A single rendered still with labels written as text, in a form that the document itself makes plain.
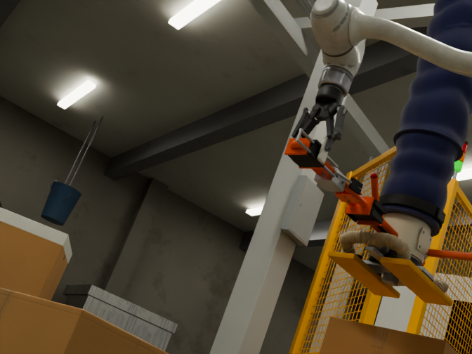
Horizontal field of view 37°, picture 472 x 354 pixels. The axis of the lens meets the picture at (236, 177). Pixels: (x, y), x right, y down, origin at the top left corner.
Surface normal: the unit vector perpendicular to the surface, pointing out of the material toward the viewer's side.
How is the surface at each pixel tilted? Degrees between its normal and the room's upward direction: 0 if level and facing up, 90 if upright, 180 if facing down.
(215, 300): 90
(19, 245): 90
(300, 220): 90
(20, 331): 90
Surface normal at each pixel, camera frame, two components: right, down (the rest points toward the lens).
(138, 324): 0.52, -0.14
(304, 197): 0.78, 0.05
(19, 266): 0.17, -0.31
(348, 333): -0.51, -0.48
